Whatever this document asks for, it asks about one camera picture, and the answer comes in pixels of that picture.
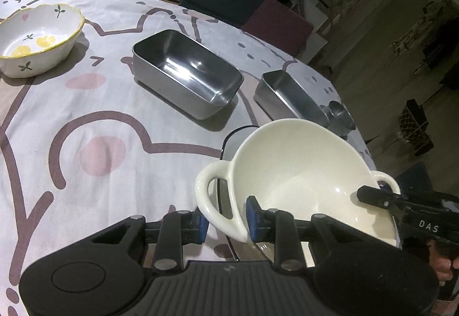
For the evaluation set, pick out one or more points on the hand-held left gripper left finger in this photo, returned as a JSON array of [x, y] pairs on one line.
[[200, 230]]

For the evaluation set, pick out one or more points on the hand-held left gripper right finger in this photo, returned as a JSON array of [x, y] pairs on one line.
[[251, 221]]

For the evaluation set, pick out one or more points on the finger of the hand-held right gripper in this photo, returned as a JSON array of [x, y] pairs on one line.
[[380, 196]]

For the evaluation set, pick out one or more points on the rectangular steel container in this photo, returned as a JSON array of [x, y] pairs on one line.
[[287, 95], [186, 70]]

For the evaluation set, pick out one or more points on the white lemon print bowl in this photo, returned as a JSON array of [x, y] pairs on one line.
[[36, 39]]

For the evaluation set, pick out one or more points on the person's right hand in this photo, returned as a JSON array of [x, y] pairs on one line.
[[444, 262]]

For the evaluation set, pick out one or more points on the dark mesh basket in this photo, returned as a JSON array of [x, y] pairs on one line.
[[416, 127]]

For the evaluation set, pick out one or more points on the small round steel bowl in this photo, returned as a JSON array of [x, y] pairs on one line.
[[340, 115]]

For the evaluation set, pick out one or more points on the bear print tablecloth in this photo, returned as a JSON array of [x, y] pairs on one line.
[[107, 122]]

